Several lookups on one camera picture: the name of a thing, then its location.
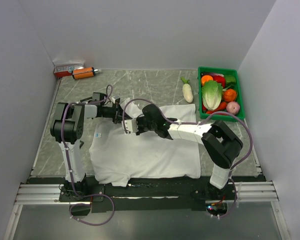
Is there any white t-shirt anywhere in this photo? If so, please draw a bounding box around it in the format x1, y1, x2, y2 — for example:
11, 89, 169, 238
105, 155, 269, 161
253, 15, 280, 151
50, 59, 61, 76
88, 97, 201, 187

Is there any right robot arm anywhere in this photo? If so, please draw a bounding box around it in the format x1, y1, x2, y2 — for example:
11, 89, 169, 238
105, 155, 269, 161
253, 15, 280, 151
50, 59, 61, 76
135, 104, 244, 200

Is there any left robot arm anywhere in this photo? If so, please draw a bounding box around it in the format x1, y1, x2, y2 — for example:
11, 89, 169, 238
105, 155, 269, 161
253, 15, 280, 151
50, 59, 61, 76
50, 92, 123, 201

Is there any orange tube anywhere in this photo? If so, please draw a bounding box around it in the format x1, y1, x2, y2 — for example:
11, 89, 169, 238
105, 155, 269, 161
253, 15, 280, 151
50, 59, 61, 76
71, 67, 101, 80

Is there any white toy radish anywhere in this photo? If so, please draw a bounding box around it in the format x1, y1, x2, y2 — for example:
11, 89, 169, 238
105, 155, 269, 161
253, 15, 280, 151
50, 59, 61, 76
180, 77, 194, 103

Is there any red white box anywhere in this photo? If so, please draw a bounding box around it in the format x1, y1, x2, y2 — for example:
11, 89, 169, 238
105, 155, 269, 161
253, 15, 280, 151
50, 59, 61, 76
53, 63, 85, 78

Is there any red toy chili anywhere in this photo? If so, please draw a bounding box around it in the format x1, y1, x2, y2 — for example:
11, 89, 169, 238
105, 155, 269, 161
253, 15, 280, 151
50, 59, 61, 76
205, 110, 227, 116

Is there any toy napa cabbage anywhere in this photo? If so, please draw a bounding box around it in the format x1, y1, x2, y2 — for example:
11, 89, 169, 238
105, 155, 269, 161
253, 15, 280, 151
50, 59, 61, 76
201, 80, 223, 111

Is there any orange toy fruit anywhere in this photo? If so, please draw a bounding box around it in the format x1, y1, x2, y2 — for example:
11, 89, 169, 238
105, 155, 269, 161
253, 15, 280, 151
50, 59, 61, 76
200, 75, 214, 87

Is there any toy carrot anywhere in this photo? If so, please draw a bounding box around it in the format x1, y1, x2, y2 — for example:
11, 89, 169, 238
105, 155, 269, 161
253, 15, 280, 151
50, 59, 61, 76
217, 101, 227, 111

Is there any red toy pepper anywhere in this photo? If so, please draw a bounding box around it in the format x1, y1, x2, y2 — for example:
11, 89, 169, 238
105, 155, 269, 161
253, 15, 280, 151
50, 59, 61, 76
213, 75, 226, 88

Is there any pink toy onion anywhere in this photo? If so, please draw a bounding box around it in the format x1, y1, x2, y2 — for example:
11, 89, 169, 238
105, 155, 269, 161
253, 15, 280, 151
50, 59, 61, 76
226, 101, 241, 115

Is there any orange toy pumpkin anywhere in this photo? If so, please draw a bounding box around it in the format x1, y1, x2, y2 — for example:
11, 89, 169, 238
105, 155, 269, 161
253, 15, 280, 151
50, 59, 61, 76
222, 89, 238, 103

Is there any green toy pepper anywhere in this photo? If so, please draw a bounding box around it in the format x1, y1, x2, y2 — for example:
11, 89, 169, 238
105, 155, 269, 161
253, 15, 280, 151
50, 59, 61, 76
224, 75, 237, 87

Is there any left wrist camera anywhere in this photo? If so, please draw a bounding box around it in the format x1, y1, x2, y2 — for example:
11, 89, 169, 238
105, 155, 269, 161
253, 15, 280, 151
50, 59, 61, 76
110, 96, 121, 105

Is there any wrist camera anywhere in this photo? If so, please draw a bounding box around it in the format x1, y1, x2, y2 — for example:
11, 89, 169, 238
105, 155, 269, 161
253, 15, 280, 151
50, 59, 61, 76
122, 118, 138, 134
110, 96, 121, 105

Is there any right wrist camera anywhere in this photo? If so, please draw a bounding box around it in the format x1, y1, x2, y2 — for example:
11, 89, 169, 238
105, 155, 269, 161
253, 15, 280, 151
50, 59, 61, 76
122, 118, 138, 134

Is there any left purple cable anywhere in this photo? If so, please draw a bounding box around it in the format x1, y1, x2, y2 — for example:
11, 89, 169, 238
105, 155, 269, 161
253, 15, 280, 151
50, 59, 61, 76
60, 84, 116, 227

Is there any purple cable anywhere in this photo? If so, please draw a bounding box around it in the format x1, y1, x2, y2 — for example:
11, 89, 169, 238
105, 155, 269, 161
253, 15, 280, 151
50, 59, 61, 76
60, 84, 116, 227
121, 98, 253, 220

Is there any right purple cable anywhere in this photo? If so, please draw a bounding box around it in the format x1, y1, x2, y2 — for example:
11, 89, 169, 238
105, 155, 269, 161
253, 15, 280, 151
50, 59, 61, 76
121, 98, 253, 220

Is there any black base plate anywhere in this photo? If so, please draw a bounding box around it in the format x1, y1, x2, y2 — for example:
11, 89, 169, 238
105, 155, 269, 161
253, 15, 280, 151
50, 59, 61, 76
59, 176, 235, 213

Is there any aluminium rail frame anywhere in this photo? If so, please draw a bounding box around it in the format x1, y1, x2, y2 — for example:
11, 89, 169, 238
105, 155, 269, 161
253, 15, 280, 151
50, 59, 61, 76
4, 151, 291, 240

